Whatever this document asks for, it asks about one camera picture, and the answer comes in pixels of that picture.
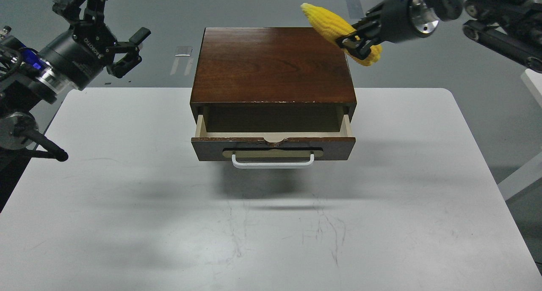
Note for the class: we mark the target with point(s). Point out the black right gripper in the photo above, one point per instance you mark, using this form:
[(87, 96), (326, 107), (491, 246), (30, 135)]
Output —
[(389, 21)]

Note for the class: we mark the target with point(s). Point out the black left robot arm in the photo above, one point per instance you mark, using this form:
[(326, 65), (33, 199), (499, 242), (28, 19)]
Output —
[(26, 80)]

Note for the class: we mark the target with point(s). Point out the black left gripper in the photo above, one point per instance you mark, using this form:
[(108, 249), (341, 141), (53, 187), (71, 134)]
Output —
[(81, 52)]

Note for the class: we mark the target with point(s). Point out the dark wooden cabinet box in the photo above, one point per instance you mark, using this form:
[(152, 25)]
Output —
[(249, 65)]

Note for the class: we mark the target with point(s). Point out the yellow corn cob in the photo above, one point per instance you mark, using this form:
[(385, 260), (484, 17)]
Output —
[(331, 27)]

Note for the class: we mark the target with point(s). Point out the grey floor tape strip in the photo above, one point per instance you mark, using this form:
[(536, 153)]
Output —
[(354, 9)]

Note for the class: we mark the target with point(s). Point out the wooden drawer with white handle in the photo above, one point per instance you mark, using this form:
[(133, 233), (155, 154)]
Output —
[(272, 132)]

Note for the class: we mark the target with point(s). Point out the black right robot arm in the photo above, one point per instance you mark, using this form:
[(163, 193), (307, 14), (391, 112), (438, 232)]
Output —
[(511, 28)]

